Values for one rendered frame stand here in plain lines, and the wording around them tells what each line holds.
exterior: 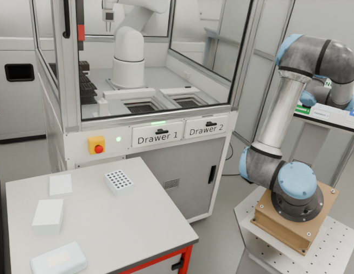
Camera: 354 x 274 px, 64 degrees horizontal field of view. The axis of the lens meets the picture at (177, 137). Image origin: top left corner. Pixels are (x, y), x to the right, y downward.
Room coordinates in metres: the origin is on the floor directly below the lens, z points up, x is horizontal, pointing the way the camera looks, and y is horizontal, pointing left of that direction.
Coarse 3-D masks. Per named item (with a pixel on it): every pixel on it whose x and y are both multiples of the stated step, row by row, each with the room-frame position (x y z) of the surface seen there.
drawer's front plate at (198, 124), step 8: (192, 120) 1.42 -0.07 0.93; (200, 120) 1.45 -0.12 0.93; (208, 120) 1.48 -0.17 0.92; (216, 120) 1.51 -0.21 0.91; (224, 120) 1.54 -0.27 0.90; (192, 128) 1.42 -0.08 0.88; (200, 128) 1.45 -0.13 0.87; (216, 128) 1.52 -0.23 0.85; (224, 128) 1.55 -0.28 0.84; (184, 136) 1.41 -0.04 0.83; (192, 136) 1.43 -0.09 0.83
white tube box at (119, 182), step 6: (108, 174) 1.02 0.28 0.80; (114, 174) 1.02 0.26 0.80; (120, 174) 1.03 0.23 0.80; (108, 180) 0.98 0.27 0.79; (114, 180) 0.98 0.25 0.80; (120, 180) 0.98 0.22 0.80; (126, 180) 0.99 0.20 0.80; (114, 186) 0.94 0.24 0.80; (120, 186) 0.94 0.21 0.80; (126, 186) 0.95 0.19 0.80; (132, 186) 0.97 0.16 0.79; (114, 192) 0.94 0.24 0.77; (120, 192) 0.93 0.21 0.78; (126, 192) 0.95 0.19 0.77
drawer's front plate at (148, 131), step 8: (136, 128) 1.24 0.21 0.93; (144, 128) 1.26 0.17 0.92; (152, 128) 1.28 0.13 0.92; (160, 128) 1.31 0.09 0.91; (168, 128) 1.34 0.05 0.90; (176, 128) 1.36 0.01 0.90; (136, 136) 1.24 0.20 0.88; (144, 136) 1.26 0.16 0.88; (152, 136) 1.29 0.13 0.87; (168, 136) 1.34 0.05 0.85; (176, 136) 1.37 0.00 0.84; (136, 144) 1.24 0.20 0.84; (144, 144) 1.26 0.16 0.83; (152, 144) 1.29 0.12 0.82
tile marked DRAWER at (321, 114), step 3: (315, 111) 1.62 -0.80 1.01; (318, 111) 1.61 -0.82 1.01; (321, 111) 1.61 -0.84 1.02; (324, 111) 1.61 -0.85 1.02; (312, 114) 1.61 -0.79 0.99; (315, 114) 1.60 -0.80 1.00; (318, 114) 1.60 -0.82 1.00; (321, 114) 1.60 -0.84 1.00; (324, 114) 1.60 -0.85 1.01; (327, 114) 1.59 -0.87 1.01; (321, 117) 1.59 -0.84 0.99; (324, 117) 1.58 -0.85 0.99; (327, 117) 1.58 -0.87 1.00
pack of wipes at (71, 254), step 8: (56, 248) 0.60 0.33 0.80; (64, 248) 0.60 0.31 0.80; (72, 248) 0.60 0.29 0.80; (80, 248) 0.61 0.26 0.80; (40, 256) 0.56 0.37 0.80; (48, 256) 0.57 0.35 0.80; (56, 256) 0.57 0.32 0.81; (64, 256) 0.57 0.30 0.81; (72, 256) 0.58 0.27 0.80; (80, 256) 0.58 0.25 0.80; (32, 264) 0.53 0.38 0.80; (40, 264) 0.53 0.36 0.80; (48, 264) 0.54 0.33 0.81; (56, 264) 0.54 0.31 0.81; (64, 264) 0.55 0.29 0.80; (72, 264) 0.55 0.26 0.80; (80, 264) 0.56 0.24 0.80; (32, 272) 0.52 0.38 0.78; (40, 272) 0.51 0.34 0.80; (48, 272) 0.51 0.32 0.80; (56, 272) 0.52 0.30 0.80; (64, 272) 0.53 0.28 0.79; (72, 272) 0.54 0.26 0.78
